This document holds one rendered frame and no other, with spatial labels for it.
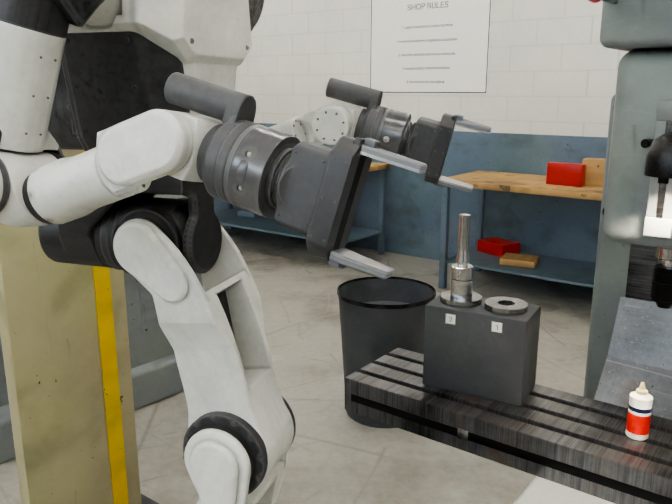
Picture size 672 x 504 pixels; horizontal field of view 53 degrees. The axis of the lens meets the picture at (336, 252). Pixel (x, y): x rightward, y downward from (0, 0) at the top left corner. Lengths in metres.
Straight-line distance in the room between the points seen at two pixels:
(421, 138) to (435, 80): 5.07
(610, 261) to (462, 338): 0.45
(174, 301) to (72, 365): 1.42
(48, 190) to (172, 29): 0.27
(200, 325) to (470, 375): 0.67
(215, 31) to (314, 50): 6.02
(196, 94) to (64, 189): 0.20
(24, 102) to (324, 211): 0.40
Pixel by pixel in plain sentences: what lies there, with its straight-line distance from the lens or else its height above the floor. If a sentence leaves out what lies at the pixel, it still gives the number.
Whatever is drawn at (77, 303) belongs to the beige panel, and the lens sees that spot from 2.37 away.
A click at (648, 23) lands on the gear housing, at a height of 1.66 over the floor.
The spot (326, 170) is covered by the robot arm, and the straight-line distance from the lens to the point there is 0.64.
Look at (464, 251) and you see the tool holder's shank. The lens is 1.46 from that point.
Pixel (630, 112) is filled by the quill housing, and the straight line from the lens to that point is 1.21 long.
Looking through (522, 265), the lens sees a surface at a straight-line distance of 5.36.
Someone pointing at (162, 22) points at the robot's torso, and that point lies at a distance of 0.93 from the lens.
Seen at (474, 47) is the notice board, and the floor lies 1.90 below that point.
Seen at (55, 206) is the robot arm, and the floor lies 1.44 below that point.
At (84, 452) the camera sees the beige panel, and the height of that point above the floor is 0.35.
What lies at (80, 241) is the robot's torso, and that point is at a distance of 1.13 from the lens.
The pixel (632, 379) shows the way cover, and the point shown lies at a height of 0.93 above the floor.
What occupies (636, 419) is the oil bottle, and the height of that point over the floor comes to 0.97.
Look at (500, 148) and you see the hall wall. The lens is 5.96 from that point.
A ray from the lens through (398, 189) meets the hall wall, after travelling 6.48.
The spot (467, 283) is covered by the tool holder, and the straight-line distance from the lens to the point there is 1.47.
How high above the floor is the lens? 1.57
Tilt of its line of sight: 14 degrees down
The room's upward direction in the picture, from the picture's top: straight up
